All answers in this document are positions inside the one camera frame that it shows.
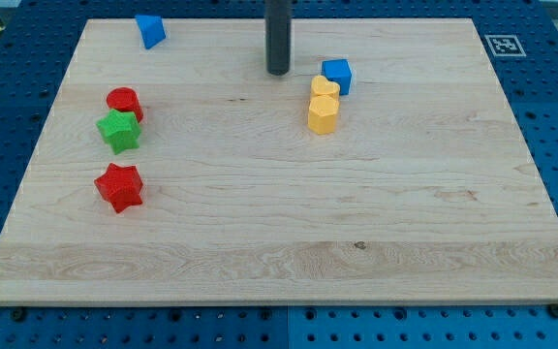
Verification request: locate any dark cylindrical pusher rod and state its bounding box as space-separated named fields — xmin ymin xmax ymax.
xmin=264 ymin=0 xmax=292 ymax=76

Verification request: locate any yellow heart block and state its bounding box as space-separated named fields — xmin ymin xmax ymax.
xmin=310 ymin=75 xmax=341 ymax=100

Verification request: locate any blue triangle block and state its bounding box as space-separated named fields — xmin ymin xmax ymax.
xmin=135 ymin=15 xmax=167 ymax=49

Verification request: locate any yellow hexagon block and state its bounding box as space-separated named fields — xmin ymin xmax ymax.
xmin=307 ymin=95 xmax=340 ymax=135

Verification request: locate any green star block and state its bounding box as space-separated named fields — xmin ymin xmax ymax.
xmin=96 ymin=109 xmax=141 ymax=155

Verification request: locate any light wooden board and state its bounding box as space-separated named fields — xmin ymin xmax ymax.
xmin=0 ymin=18 xmax=558 ymax=307

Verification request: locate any white fiducial marker tag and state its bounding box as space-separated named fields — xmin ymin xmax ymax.
xmin=485 ymin=34 xmax=526 ymax=57

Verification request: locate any red cylinder block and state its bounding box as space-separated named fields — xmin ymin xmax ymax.
xmin=106 ymin=87 xmax=143 ymax=122

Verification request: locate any red star block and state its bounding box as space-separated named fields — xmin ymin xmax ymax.
xmin=94 ymin=163 xmax=143 ymax=213

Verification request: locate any blue cube block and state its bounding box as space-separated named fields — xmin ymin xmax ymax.
xmin=321 ymin=59 xmax=353 ymax=96

